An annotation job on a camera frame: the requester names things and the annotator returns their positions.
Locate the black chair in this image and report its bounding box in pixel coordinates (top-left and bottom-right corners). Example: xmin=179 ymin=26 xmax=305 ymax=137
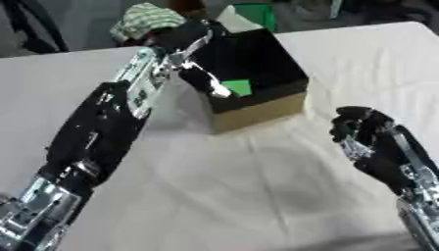
xmin=0 ymin=0 xmax=71 ymax=55

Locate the tan cardboard box black inside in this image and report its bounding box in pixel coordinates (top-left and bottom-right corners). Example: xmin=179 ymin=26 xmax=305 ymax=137
xmin=190 ymin=27 xmax=311 ymax=135

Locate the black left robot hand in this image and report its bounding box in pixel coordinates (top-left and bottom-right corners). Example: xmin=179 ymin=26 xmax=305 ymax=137
xmin=144 ymin=19 xmax=235 ymax=99

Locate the green plastic object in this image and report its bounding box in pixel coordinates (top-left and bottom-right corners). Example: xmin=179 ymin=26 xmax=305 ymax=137
xmin=231 ymin=3 xmax=278 ymax=33

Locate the white paper sheet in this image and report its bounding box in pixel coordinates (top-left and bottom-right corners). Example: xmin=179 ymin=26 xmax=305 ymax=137
xmin=214 ymin=4 xmax=265 ymax=33

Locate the green block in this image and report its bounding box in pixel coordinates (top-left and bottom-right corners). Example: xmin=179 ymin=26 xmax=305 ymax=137
xmin=220 ymin=78 xmax=254 ymax=98

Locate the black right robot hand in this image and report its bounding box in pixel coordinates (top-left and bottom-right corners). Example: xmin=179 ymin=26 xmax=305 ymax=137
xmin=329 ymin=105 xmax=439 ymax=196

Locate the green and white checked cloth toy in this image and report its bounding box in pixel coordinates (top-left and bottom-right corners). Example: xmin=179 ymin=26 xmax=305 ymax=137
xmin=108 ymin=2 xmax=189 ymax=43

